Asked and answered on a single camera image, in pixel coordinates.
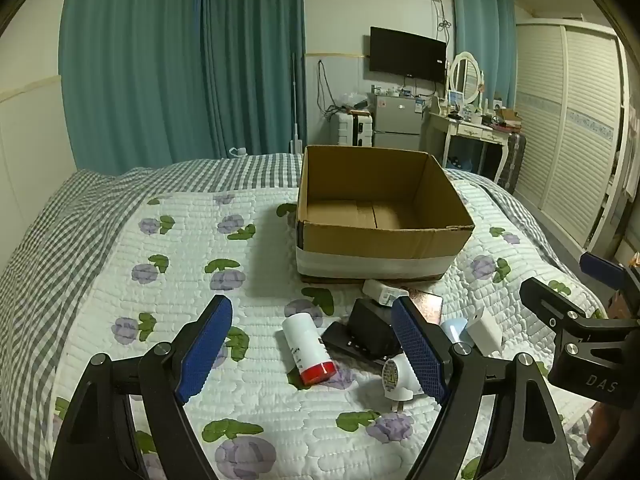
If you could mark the white bottle with red cap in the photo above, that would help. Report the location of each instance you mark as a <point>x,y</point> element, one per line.
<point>302,345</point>

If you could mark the dark suitcase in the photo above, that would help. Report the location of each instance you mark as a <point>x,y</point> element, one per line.
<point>517,160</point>

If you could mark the small brown carton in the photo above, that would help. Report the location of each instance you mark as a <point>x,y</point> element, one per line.
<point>509,117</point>

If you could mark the white suitcase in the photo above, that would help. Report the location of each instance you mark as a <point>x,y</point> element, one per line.
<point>352,130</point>

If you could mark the cardboard box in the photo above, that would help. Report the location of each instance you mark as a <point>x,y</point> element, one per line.
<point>380,250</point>

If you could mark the small grey fridge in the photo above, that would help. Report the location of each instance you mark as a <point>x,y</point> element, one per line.
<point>397,120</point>

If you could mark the black wall television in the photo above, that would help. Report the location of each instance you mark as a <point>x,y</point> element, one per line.
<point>407,54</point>

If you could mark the white pole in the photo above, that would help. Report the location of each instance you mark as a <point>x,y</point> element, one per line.
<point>295,110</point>

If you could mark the white power adapter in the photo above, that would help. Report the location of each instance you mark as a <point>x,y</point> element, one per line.
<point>380,291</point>

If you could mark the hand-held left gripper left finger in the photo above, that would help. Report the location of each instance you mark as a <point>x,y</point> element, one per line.
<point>205,350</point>

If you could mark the light blue small case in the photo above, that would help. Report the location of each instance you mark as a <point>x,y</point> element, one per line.
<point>455,329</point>

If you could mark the white oval vanity mirror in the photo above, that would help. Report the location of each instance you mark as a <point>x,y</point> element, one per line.
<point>465,75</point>

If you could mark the white slatted wardrobe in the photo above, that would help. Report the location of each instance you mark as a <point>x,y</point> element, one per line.
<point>570,135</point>

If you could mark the white round plug adapter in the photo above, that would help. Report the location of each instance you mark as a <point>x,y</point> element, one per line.
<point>397,376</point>

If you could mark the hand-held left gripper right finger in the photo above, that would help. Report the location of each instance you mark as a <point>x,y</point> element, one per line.
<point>417,350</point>

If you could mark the black rectangular box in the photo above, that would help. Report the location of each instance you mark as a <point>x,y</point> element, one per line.
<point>370,320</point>

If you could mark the clear plastic bag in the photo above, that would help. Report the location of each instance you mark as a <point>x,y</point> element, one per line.
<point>352,100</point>

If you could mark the teal curtain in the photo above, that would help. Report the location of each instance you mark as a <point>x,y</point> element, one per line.
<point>135,60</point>
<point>255,60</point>
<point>480,25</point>

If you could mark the white floral quilt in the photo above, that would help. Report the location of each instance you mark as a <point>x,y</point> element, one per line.
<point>200,240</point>

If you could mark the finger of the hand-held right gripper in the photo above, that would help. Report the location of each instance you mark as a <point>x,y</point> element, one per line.
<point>542,296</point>
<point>600,262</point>

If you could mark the white cube charger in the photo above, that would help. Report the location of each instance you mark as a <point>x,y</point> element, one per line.
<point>484,332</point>

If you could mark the black remote control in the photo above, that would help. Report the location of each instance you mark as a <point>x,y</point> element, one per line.
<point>340,338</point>

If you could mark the white dressing table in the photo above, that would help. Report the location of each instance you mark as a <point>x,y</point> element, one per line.
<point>467,130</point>

